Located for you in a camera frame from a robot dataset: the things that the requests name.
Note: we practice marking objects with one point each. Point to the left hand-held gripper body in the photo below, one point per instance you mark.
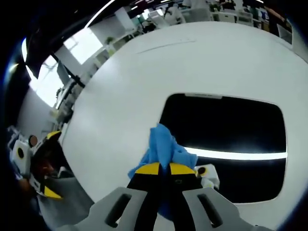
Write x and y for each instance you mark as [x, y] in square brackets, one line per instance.
[22, 163]

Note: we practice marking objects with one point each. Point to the black tablet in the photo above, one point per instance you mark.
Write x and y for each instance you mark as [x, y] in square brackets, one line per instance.
[228, 125]

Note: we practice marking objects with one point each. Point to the blue cleaning cloth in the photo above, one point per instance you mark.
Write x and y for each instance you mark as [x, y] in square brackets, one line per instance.
[163, 144]

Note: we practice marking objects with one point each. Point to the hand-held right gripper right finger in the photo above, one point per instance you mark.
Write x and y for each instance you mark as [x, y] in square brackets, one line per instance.
[192, 207]

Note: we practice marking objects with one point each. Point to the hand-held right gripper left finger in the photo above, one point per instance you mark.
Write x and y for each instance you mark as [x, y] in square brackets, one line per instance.
[120, 207]

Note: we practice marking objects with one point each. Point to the black tripod stand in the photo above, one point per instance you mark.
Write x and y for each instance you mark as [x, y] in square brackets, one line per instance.
[71, 75]

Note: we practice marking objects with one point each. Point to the white partition board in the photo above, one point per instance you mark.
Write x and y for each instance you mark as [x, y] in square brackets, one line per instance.
[285, 33]

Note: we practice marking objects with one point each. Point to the green potted plant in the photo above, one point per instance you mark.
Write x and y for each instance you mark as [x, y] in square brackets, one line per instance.
[109, 41]

